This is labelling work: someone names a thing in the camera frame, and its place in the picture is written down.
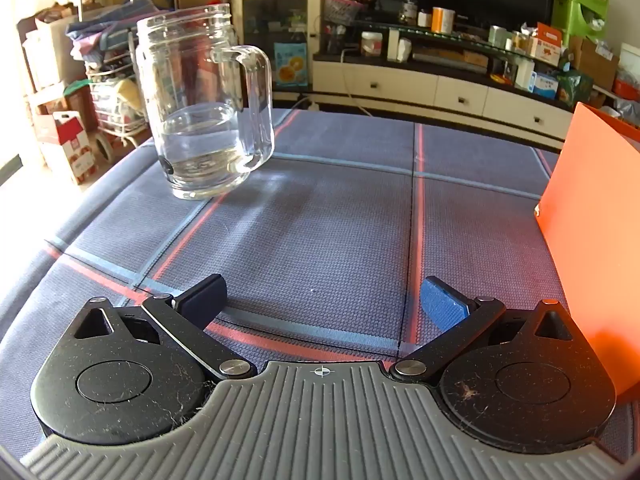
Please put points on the cream glass-door cabinet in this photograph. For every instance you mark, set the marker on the cream glass-door cabinet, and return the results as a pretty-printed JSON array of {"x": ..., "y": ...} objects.
[{"x": 260, "y": 20}]

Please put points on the green plastic rack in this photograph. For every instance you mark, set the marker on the green plastic rack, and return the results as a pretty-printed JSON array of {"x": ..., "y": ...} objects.
[{"x": 570, "y": 10}]

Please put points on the pink basket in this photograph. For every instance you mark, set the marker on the pink basket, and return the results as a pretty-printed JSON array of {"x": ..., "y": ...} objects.
[{"x": 342, "y": 9}]

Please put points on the clear plastic jar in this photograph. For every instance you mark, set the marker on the clear plastic jar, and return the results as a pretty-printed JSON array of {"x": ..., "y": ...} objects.
[{"x": 371, "y": 45}]

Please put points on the red and white carton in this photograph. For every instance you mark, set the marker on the red and white carton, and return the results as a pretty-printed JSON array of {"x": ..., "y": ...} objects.
[{"x": 70, "y": 145}]

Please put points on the blue and white packet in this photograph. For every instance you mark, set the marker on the blue and white packet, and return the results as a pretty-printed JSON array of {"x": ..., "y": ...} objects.
[{"x": 545, "y": 86}]

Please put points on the orange cardboard box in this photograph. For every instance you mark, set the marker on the orange cardboard box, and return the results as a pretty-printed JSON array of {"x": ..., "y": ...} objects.
[{"x": 590, "y": 240}]

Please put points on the red and white packet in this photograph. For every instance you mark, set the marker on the red and white packet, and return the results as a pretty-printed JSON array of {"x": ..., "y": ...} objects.
[{"x": 546, "y": 45}]

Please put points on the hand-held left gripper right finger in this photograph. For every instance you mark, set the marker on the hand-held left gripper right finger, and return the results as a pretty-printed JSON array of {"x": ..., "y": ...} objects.
[{"x": 442, "y": 305}]

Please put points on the blue snack bag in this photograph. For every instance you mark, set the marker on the blue snack bag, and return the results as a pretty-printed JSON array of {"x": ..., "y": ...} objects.
[{"x": 291, "y": 66}]

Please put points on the open cardboard box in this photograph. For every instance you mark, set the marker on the open cardboard box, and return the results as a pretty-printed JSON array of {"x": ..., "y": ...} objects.
[{"x": 595, "y": 65}]

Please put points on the brown cardboard box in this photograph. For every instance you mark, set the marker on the brown cardboard box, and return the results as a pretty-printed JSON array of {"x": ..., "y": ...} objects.
[{"x": 55, "y": 45}]

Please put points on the green packet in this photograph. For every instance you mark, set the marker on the green packet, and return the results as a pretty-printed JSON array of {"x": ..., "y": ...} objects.
[{"x": 574, "y": 87}]

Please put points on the cream and black TV stand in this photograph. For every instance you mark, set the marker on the cream and black TV stand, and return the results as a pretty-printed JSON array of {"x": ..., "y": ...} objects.
[{"x": 400, "y": 85}]

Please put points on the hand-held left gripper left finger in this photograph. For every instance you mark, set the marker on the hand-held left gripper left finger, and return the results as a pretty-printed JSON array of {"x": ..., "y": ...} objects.
[{"x": 202, "y": 301}]

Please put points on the clear glass mug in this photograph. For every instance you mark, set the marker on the clear glass mug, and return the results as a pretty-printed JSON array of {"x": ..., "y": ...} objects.
[{"x": 190, "y": 110}]

